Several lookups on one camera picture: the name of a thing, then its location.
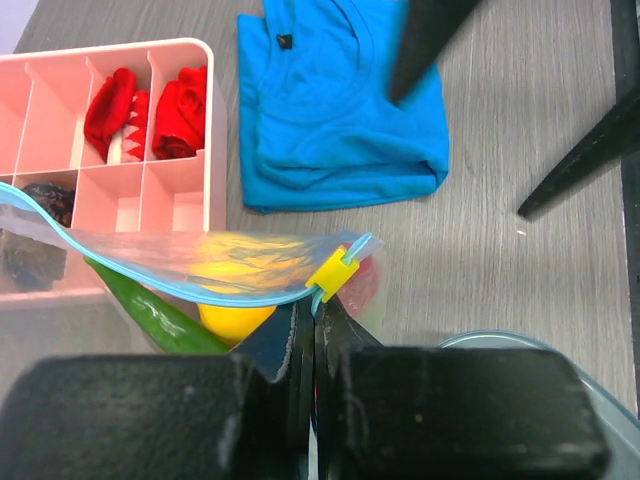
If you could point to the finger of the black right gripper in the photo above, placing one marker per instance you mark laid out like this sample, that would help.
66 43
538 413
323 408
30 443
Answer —
428 28
614 136

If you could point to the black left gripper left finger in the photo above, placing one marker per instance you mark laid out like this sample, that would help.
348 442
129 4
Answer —
243 415

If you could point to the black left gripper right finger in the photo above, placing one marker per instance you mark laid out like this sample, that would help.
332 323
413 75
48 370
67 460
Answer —
448 413

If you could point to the green chili pepper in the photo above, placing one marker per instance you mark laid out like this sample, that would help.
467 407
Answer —
169 328

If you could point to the red chili pepper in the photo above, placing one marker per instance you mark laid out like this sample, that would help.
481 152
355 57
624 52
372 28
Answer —
362 288

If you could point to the yellow pear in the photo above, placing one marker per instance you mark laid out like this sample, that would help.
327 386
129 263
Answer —
260 267

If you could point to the clear zip top bag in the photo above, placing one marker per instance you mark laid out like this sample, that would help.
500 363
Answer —
73 290

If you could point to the blue folded cloth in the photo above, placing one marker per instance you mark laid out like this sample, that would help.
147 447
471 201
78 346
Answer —
317 130

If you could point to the dark patterned rolled sock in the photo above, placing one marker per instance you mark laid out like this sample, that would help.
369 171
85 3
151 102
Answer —
57 201

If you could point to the pink divided organizer box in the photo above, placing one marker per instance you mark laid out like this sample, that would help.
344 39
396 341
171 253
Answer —
45 97

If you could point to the red item in organizer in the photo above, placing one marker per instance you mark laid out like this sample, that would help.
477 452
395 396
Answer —
118 108

